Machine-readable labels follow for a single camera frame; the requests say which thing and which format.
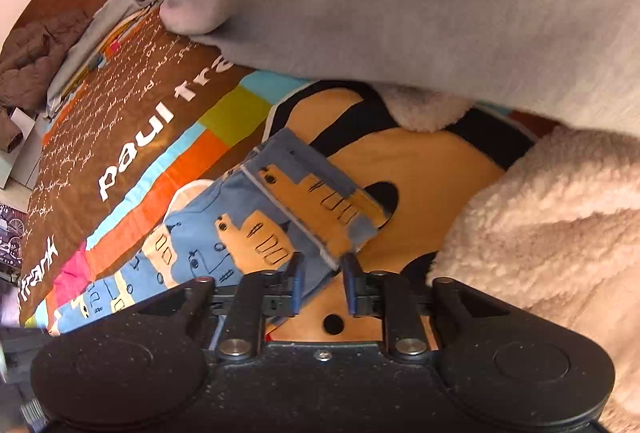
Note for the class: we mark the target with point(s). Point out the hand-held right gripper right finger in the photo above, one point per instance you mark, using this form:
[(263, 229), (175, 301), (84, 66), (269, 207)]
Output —
[(351, 285)]

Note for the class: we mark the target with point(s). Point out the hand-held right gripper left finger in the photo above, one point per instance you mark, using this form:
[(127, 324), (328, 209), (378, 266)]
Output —
[(296, 285)]

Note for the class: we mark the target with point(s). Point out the blue patterned pants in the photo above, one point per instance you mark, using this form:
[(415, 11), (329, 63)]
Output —
[(210, 213)]

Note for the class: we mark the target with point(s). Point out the cream sherpa fleece cloth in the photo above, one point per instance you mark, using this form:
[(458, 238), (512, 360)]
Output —
[(550, 238)]

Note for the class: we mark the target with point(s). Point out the brown printed colourful blanket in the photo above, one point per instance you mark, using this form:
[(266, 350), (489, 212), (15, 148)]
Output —
[(150, 78)]

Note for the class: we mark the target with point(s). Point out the grey flat box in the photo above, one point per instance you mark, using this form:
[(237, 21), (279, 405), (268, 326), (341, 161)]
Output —
[(22, 163)]

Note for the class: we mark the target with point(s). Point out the grey garment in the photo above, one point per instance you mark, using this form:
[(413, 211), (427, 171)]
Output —
[(107, 15)]

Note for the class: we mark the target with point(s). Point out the brown padded jacket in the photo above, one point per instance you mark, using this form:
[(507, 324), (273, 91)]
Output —
[(35, 58)]

